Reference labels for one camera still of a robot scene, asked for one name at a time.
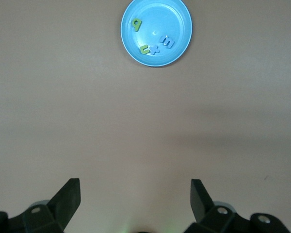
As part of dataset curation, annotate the green small letter q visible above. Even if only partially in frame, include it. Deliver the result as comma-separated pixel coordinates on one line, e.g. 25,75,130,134
131,18,143,32

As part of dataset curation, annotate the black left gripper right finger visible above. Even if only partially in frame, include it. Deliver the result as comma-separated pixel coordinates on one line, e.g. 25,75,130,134
185,179,291,233

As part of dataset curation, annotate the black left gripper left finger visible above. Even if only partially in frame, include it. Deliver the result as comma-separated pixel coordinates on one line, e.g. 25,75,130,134
0,178,81,233

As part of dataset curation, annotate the blue small letter m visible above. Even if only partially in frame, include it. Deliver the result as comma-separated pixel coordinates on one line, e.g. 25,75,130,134
159,35,176,49

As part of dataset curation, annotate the brown table mat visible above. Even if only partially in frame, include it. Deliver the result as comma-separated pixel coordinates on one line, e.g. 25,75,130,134
0,0,291,233

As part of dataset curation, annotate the blue plate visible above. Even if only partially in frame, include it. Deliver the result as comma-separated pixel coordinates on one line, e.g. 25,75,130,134
120,0,193,67

